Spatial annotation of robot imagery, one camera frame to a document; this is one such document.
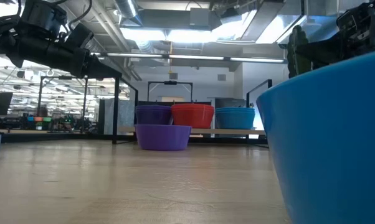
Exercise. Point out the purple plastic mini bowl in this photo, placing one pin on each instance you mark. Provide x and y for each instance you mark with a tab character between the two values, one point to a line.
162	138
153	106
153	116

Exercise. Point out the grey cabinet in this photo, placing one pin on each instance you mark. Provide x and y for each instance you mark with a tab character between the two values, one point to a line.
229	102

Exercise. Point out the round silver air duct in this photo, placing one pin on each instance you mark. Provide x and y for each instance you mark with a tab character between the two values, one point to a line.
126	7

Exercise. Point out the grey partition screen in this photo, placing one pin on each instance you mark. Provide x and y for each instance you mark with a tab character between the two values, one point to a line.
125	115

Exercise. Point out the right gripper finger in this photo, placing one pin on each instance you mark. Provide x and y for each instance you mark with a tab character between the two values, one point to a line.
327	57
327	45

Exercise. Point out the blue plastic mini bowl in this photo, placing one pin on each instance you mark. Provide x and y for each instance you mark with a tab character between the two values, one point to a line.
330	140
235	121
235	108

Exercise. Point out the grey ceiling unit box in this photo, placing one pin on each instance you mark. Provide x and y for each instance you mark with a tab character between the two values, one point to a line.
200	17

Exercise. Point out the distant orange bin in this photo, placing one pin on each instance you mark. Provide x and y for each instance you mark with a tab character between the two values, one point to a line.
38	119

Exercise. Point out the long ceiling light strip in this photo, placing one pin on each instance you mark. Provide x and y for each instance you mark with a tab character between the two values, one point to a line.
193	57

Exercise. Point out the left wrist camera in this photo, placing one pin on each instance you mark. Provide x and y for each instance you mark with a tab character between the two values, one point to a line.
81	35

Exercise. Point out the distant blue bin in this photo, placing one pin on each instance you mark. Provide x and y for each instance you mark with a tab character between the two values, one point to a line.
30	119

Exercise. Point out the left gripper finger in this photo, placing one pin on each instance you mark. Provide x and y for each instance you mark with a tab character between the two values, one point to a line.
100	74
97	63

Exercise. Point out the distant green bin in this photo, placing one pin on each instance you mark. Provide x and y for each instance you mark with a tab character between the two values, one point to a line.
47	119

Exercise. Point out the rectangular silver air duct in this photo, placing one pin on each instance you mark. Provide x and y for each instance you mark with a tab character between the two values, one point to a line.
262	15

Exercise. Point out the bright ceiling light panel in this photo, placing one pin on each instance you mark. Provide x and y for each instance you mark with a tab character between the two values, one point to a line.
144	34

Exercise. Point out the grey square wall vent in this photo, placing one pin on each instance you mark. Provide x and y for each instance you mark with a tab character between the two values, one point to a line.
221	77
173	76

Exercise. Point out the distant black gantry frame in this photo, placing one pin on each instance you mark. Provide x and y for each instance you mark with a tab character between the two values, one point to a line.
65	77
170	82

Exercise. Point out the wooden shelf with black brackets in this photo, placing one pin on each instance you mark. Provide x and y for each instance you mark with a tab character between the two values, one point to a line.
206	131

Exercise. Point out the green cactus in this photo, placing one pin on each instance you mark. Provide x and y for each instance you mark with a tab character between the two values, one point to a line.
295	37

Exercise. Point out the black aluminium table frame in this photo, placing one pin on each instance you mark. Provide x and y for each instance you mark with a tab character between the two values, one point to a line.
66	137

